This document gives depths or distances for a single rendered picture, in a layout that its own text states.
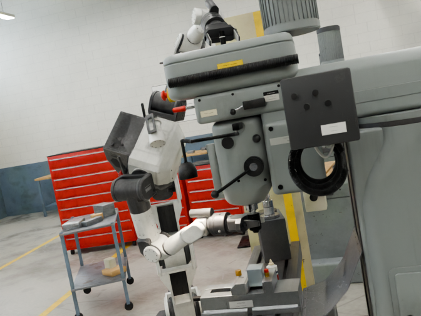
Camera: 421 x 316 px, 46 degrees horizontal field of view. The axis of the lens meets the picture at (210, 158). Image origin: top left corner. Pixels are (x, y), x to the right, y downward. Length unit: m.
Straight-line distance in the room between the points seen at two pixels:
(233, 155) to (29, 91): 11.09
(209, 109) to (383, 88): 0.58
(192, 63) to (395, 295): 1.03
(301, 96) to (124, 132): 0.94
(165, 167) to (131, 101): 9.51
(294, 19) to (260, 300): 0.95
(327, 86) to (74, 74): 10.86
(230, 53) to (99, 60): 10.21
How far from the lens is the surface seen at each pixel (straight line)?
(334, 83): 1.47
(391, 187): 1.70
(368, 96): 1.74
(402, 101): 1.75
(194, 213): 1.98
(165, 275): 2.53
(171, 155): 2.11
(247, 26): 3.62
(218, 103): 1.75
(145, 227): 2.10
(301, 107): 1.47
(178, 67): 1.77
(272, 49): 1.72
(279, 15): 1.77
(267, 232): 2.24
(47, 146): 12.55
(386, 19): 11.03
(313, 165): 1.74
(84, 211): 7.27
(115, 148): 2.13
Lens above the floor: 1.67
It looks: 5 degrees down
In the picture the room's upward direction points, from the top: 10 degrees counter-clockwise
